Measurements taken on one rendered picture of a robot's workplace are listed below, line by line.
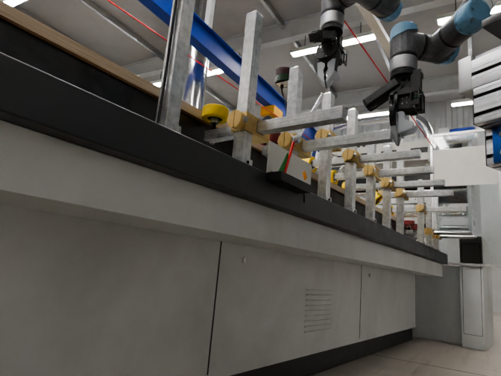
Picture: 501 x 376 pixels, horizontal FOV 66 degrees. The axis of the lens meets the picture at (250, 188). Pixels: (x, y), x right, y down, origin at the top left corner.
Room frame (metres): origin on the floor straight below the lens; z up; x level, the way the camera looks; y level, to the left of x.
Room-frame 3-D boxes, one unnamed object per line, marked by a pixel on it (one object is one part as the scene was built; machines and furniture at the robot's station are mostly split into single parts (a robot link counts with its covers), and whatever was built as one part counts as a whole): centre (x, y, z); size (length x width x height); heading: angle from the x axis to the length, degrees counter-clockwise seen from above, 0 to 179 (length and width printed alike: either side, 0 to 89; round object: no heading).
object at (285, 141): (1.20, -0.13, 0.85); 0.14 x 0.06 x 0.05; 143
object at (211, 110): (1.10, 0.13, 0.85); 0.08 x 0.08 x 0.11
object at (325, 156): (1.38, -0.27, 0.89); 0.04 x 0.04 x 0.48; 53
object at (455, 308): (3.82, -1.41, 0.95); 1.65 x 0.70 x 1.90; 53
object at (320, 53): (1.12, -0.22, 1.16); 0.09 x 0.08 x 0.12; 143
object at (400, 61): (1.02, -0.41, 1.05); 0.08 x 0.08 x 0.05
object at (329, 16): (1.11, -0.21, 1.24); 0.08 x 0.08 x 0.05
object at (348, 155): (1.60, -0.43, 0.95); 0.14 x 0.06 x 0.05; 143
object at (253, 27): (0.98, 0.03, 0.92); 0.04 x 0.04 x 0.48; 53
